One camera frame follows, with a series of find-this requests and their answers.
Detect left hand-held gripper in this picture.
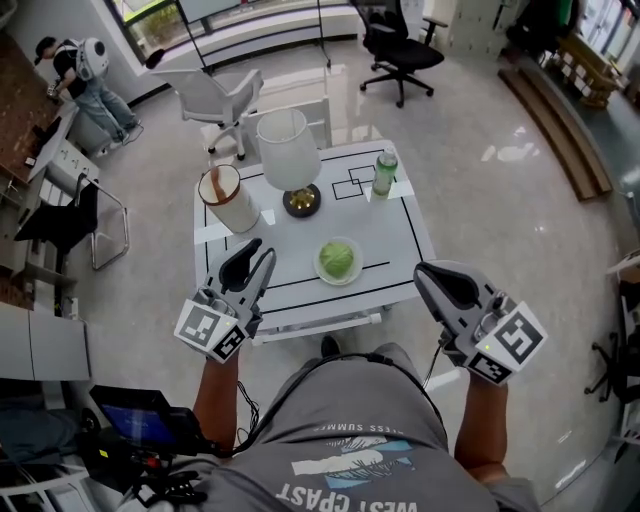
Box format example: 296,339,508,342
173,237,277,362

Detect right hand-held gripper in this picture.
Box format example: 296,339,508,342
413,259,549,385

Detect green cabbage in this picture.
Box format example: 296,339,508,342
318,241,356,278

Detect clear glass bowl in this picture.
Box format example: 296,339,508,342
313,235,364,286

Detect person's right forearm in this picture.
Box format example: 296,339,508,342
453,369,510,484

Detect person's left forearm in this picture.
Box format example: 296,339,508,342
192,357,241,454

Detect white table with black lines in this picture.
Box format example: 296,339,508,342
193,139,436,346

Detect table lamp with white shade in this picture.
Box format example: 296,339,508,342
256,108,322,220

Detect green drink bottle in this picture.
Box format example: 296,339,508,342
370,146,399,201

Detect person's grey printed shirt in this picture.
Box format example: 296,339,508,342
192,342,541,512

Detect black monitor with blue screen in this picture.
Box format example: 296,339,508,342
89,384,206,451

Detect black swivel chair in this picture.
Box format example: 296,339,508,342
584,332,640,404

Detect metal chair with black jacket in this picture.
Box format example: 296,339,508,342
14,173,131,272

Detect long brown wooden step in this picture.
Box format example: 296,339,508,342
498,65,614,202

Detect white mesh office chair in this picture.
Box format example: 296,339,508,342
149,67,265,162

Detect grey cabinet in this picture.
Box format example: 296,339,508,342
0,302,92,382

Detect white desk with drawers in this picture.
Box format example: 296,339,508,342
27,102,101,201

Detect black box with yellow sticker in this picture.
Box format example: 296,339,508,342
79,432,131,476

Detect wooden cubby shelf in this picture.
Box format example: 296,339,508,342
0,172,79,301

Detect black office chair with armrests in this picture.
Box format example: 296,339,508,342
349,0,450,109

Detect blue-grey cloth bundle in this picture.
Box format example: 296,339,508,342
0,407,81,451

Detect light wooden bench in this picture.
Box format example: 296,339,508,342
539,34,624,108

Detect grey lockers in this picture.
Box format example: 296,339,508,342
442,0,516,54

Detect whiteboard on black stand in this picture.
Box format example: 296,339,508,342
177,0,332,76

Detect dark hanging clothes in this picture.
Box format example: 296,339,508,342
507,0,581,56

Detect white shelf unit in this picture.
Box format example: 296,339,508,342
0,464,86,512

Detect white cylindrical bin brown strap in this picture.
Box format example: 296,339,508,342
197,164,262,235

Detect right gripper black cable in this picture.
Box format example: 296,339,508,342
422,339,446,391

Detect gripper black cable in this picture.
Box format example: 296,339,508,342
237,380,261,444
422,339,446,391

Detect black cable across shirt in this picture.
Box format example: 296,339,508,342
219,352,446,456

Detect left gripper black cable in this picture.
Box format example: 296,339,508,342
237,380,261,444

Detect black camera rig mount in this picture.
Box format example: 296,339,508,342
79,439,209,512

